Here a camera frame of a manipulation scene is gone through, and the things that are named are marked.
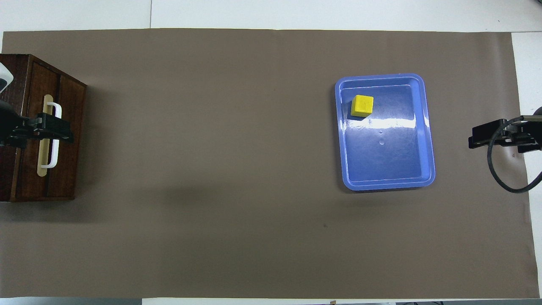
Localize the wooden drawer dark front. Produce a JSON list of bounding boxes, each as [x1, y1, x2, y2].
[[12, 55, 87, 200]]

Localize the white drawer handle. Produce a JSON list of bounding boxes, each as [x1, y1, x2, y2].
[[41, 102, 63, 169]]

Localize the dark brown wooden cabinet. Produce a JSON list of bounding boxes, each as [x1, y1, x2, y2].
[[0, 54, 87, 202]]

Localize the blue plastic tray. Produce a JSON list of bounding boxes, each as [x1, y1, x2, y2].
[[335, 73, 436, 191]]

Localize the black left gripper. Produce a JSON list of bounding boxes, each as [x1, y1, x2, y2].
[[0, 101, 75, 149]]

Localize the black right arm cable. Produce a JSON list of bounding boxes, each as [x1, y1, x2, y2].
[[487, 115, 542, 194]]

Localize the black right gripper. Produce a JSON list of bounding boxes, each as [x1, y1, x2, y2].
[[468, 114, 542, 154]]

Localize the brown table mat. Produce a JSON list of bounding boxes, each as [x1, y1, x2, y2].
[[0, 28, 539, 299]]

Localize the yellow cube block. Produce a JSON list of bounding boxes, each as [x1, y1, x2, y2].
[[351, 94, 374, 118]]

